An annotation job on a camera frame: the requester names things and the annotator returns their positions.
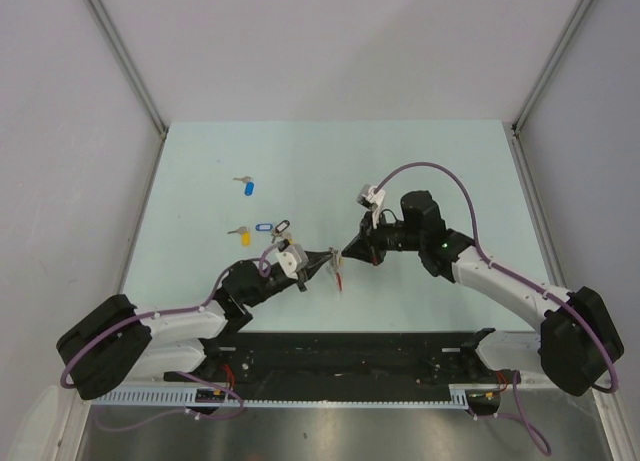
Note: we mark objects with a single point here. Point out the aluminium frame post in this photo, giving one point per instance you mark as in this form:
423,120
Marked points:
114,41
552,63

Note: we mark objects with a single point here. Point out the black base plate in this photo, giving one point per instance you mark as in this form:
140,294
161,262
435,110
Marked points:
349,367

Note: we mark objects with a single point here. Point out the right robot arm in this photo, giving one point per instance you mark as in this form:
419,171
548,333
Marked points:
573,341

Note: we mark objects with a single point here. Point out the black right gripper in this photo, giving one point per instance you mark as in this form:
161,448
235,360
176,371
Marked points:
367,245

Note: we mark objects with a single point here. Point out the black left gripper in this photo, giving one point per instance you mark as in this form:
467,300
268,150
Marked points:
316,259

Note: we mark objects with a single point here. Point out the aluminium frame post left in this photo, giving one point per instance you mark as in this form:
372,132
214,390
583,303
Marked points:
114,41

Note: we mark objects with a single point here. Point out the blue white key tag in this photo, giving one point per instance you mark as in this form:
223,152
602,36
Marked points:
264,227

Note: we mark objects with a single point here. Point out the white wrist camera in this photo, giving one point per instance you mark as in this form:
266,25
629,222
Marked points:
292,259
372,197

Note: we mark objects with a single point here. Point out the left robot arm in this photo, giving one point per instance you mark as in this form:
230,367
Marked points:
119,340

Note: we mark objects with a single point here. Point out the yellow tag key left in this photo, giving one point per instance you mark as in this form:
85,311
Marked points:
244,233

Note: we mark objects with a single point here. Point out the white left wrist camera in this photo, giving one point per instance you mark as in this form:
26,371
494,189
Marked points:
292,259

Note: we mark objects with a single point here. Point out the red-handled metal key organizer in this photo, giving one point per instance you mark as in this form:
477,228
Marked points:
334,266

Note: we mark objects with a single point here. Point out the blue tag key far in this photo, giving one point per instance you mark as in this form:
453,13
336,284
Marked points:
248,183

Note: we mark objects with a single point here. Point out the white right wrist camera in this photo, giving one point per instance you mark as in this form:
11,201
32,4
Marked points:
372,197

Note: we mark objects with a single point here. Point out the aluminium frame post right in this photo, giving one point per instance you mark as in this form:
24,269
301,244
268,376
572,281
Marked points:
552,63

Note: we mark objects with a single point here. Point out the black key tag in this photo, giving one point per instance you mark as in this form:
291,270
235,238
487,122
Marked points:
281,227

